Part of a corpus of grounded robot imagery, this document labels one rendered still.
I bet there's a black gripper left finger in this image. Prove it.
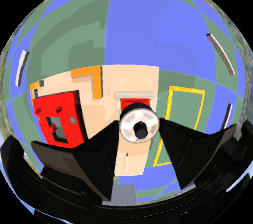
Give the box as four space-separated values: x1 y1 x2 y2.
31 119 120 202

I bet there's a small white wheel with black tyre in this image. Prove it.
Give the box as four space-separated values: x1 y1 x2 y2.
120 102 160 143

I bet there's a white rectangular bar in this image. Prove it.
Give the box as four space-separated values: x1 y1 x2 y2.
206 33 235 76

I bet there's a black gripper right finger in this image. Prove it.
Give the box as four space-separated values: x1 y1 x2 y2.
158 118 237 191

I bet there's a yellow rectangular outline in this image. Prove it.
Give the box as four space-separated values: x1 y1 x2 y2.
153 86 205 166

